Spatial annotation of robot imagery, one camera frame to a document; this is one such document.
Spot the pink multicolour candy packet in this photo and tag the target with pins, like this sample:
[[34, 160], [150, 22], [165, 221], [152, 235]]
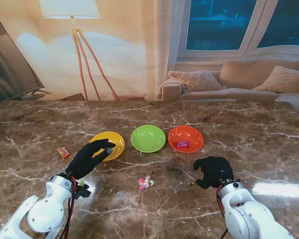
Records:
[[145, 182]]

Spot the white shade tripod floor lamp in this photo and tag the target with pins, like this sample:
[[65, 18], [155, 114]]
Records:
[[69, 10]]

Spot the green plastic bowl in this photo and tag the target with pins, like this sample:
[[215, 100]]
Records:
[[148, 138]]

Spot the orange candy packet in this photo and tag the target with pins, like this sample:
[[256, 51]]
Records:
[[63, 152]]

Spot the cream knitted cushion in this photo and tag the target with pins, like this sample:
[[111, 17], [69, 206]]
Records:
[[281, 79], [196, 81]]

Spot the beige sofa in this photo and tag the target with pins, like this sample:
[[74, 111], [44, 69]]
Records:
[[239, 74]]

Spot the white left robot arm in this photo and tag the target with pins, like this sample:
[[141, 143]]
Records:
[[47, 209]]

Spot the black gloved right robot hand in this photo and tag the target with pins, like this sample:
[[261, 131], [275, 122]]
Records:
[[216, 171]]

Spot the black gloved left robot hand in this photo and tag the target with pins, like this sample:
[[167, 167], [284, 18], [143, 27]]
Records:
[[89, 156]]

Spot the yellow plastic bowl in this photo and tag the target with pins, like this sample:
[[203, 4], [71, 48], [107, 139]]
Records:
[[114, 139]]

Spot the orange plastic bowl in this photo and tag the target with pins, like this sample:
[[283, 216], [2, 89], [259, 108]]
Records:
[[187, 133]]

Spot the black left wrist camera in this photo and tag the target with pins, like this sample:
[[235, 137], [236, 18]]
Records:
[[83, 190]]

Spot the white framed window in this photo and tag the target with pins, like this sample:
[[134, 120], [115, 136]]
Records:
[[214, 25]]

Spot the sheer beige curtain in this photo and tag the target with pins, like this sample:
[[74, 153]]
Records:
[[162, 49]]

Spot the flat screen television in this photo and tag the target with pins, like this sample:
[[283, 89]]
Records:
[[7, 69]]

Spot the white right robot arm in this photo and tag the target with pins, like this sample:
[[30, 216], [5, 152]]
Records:
[[246, 216]]

